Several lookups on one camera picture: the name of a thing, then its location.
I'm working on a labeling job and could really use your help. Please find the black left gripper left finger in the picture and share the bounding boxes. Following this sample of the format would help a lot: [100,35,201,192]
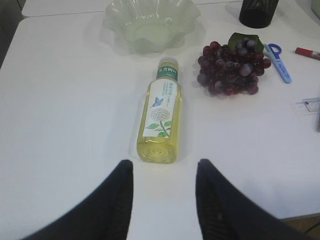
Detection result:
[26,159,134,240]

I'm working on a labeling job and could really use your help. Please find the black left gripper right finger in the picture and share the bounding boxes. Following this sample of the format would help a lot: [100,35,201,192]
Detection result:
[196,158,312,240]

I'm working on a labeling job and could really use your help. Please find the green tea bottle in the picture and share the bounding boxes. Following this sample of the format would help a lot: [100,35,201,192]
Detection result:
[136,57,182,164]

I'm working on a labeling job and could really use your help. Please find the purple grape bunch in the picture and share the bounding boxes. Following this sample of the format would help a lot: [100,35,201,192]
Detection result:
[196,32,271,96]

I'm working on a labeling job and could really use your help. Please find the blue scissors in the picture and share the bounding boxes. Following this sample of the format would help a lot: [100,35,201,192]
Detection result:
[263,43,292,84]

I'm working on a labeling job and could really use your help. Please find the clear plastic ruler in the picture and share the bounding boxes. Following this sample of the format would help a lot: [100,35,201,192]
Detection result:
[295,97,320,115]

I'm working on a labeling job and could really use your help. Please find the red glitter pen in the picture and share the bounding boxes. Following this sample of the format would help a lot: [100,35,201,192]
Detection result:
[295,47,320,60]

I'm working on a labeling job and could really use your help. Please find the pale green wavy plate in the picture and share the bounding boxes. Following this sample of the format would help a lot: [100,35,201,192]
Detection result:
[102,0,201,54]

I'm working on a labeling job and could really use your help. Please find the black mesh pen holder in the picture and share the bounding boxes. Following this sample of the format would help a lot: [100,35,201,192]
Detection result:
[239,0,279,29]

